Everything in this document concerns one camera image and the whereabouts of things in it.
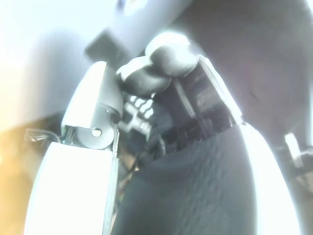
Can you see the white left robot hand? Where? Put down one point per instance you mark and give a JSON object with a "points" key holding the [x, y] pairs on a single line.
{"points": [[183, 195]]}

